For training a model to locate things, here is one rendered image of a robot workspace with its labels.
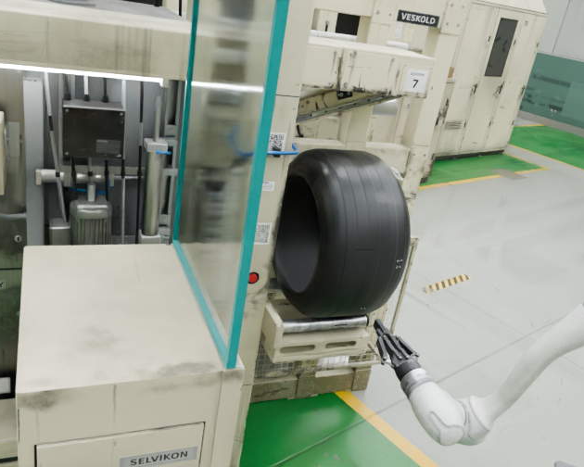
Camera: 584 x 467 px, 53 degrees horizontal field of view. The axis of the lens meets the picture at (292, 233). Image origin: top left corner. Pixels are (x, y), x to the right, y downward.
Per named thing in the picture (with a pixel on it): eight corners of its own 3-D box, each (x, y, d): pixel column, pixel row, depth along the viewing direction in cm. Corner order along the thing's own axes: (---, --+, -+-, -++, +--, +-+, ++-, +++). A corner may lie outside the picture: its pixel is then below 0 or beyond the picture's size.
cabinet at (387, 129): (380, 191, 640) (407, 77, 591) (344, 173, 679) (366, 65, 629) (430, 183, 698) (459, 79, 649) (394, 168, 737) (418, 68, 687)
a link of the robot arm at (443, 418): (399, 400, 159) (424, 412, 167) (427, 448, 147) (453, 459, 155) (427, 374, 157) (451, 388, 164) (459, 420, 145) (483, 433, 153)
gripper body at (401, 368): (429, 366, 165) (413, 344, 172) (404, 370, 162) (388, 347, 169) (421, 384, 169) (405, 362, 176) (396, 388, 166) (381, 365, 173)
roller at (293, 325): (272, 330, 196) (277, 336, 192) (273, 318, 195) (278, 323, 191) (362, 322, 210) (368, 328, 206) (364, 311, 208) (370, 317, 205)
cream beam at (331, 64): (274, 85, 190) (281, 39, 184) (251, 70, 211) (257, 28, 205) (427, 100, 214) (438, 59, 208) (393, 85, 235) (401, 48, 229)
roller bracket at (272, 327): (272, 350, 190) (276, 324, 186) (237, 288, 223) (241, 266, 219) (281, 349, 191) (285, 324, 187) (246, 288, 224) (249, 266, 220)
